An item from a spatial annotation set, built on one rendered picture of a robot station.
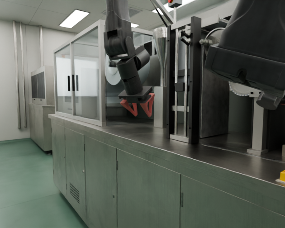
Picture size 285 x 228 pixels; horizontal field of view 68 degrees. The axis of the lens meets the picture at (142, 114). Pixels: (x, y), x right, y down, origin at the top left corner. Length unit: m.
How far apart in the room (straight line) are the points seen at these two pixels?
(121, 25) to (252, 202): 0.61
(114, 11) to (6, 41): 5.39
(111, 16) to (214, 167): 0.53
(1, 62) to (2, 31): 0.69
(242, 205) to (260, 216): 0.05
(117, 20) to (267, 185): 0.58
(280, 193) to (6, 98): 5.64
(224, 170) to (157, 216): 0.46
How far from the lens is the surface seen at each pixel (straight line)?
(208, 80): 1.10
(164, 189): 0.93
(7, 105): 5.85
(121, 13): 0.65
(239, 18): 0.22
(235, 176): 0.67
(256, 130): 0.89
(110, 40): 0.64
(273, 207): 0.68
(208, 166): 0.71
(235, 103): 1.35
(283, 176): 0.64
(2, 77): 5.85
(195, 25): 0.98
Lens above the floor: 1.11
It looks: 5 degrees down
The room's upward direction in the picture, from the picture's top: straight up
